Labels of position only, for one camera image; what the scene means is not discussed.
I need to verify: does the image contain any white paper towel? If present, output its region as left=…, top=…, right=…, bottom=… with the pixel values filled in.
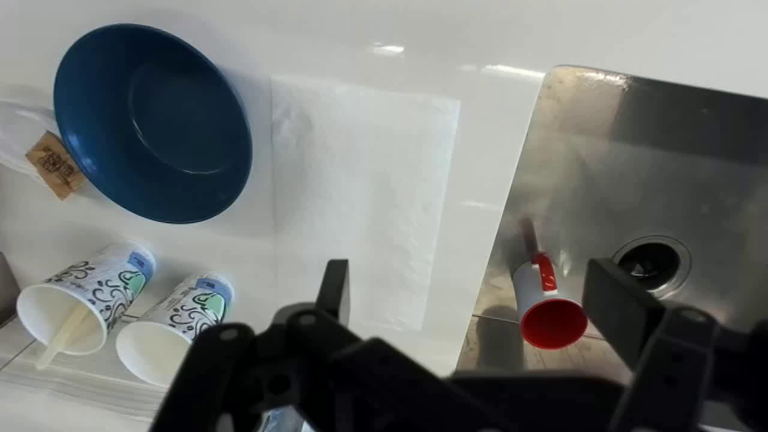
left=271, top=74, right=461, bottom=332

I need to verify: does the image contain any steel sink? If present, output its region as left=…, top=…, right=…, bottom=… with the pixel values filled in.
left=455, top=65, right=768, bottom=432

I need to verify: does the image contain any sink drain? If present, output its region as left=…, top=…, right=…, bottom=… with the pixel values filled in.
left=611, top=235, right=692, bottom=299

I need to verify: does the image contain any blue bowl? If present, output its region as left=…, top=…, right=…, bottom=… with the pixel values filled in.
left=53, top=23, right=253, bottom=224

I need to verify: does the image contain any red and white mug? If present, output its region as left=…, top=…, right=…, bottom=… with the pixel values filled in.
left=511, top=252, right=589, bottom=350

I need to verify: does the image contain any wooden stir stick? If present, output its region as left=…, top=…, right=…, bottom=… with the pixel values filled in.
left=35, top=302, right=91, bottom=370

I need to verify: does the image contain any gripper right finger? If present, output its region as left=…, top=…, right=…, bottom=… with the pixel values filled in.
left=582, top=258, right=768, bottom=432

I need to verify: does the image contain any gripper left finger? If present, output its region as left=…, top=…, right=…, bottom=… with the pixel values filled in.
left=149, top=259, right=481, bottom=432

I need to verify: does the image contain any patterned paper cup with stick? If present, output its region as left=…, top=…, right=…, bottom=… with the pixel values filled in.
left=16, top=242, right=157, bottom=356

